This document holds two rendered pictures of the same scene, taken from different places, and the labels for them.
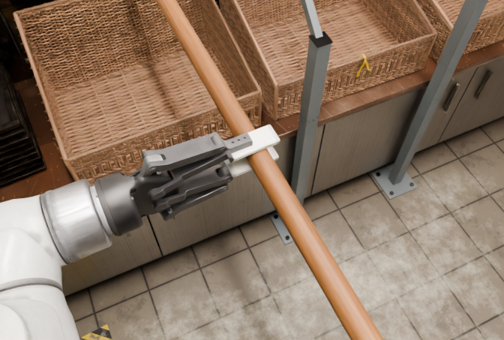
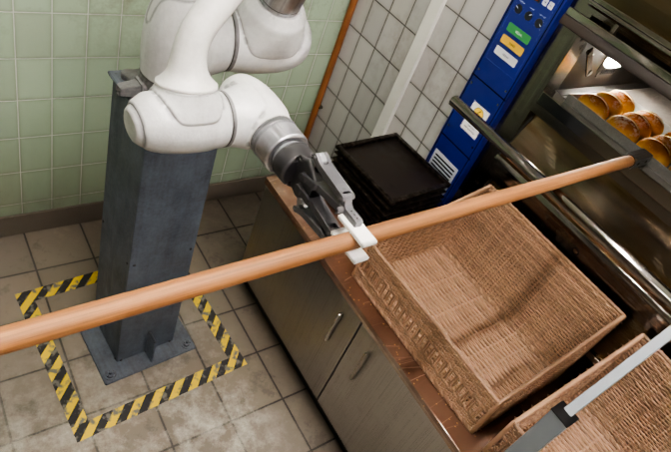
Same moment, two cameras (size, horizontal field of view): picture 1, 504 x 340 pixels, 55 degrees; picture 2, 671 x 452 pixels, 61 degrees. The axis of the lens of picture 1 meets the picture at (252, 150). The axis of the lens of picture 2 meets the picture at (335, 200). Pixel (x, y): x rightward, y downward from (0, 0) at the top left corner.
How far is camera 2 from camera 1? 0.60 m
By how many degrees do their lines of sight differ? 46
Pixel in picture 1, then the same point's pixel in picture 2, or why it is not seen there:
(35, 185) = not seen: hidden behind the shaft
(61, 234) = (266, 127)
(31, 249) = (254, 113)
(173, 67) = (509, 340)
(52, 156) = not seen: hidden behind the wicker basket
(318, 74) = (530, 438)
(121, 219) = (281, 158)
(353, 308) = (220, 271)
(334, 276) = (246, 264)
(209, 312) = not seen: outside the picture
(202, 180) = (324, 214)
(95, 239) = (266, 147)
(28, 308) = (216, 102)
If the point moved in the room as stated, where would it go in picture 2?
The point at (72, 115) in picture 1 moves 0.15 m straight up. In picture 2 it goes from (423, 260) to (443, 228)
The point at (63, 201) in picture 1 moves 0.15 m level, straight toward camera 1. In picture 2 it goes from (287, 124) to (219, 146)
